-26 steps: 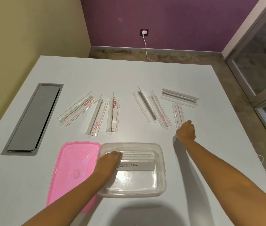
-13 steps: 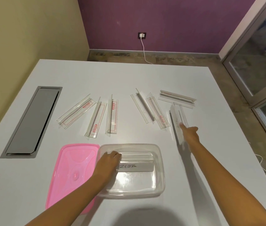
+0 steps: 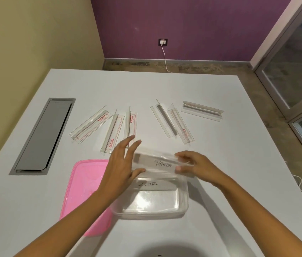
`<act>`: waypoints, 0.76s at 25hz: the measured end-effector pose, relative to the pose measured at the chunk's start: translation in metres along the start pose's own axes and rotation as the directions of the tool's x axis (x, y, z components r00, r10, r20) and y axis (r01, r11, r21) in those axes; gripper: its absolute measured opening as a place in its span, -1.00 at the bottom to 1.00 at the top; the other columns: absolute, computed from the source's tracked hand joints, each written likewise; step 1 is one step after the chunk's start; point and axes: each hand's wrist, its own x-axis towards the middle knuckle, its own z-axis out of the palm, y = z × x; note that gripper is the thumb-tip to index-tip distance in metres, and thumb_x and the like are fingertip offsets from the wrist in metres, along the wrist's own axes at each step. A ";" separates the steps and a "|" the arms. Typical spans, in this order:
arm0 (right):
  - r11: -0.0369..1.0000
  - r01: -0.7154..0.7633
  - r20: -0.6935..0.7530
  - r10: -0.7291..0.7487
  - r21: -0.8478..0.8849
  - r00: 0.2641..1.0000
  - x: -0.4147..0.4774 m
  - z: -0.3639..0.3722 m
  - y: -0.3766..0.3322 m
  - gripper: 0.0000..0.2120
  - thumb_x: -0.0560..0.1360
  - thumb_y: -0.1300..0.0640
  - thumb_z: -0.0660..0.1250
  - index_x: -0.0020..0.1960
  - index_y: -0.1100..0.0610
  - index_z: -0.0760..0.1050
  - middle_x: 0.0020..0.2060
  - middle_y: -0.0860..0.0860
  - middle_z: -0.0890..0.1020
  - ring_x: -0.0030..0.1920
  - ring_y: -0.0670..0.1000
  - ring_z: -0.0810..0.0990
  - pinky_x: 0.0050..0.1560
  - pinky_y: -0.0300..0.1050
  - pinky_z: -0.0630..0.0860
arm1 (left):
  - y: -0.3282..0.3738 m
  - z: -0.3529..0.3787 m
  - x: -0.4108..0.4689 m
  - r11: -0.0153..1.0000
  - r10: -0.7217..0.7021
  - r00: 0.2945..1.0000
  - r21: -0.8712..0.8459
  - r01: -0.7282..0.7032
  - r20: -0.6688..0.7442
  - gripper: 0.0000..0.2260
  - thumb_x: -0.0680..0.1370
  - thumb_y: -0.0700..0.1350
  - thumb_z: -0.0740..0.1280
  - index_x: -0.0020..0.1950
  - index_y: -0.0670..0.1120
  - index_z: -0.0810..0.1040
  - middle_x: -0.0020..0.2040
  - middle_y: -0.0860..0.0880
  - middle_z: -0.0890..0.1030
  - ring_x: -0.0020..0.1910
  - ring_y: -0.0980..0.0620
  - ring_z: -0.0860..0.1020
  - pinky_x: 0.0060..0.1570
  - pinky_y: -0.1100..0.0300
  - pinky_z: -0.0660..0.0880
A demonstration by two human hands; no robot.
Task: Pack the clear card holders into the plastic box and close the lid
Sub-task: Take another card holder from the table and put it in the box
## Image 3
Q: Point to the person's right hand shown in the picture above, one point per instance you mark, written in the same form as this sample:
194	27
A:
201	167

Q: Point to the person's left hand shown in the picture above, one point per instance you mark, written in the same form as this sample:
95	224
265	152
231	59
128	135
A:
118	168

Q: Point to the person's right thumb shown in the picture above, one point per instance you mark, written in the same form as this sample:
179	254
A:
182	169

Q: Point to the person's left middle finger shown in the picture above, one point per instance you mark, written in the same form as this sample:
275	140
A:
128	141

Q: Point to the person's left thumb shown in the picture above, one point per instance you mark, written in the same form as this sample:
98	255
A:
138	173

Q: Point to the clear holder with paper strip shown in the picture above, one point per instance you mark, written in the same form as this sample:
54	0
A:
161	163

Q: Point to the person's left forearm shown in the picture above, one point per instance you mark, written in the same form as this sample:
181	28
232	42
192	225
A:
68	224

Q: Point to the person's right forearm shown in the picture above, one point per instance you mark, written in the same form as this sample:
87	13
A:
258	219

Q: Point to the row of empty label holders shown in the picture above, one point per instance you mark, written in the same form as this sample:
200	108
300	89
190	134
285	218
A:
113	133

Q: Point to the white handwritten paper strip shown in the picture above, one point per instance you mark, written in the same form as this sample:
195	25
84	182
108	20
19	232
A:
153	185

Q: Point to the clear plastic container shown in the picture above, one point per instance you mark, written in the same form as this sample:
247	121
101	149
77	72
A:
153	203

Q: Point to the pink plastic lid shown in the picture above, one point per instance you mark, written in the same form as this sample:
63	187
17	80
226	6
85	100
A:
81	184

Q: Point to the black wall socket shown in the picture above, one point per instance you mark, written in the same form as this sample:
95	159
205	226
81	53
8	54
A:
159	42

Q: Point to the glass door with metal frame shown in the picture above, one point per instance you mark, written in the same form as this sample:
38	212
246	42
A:
292	64

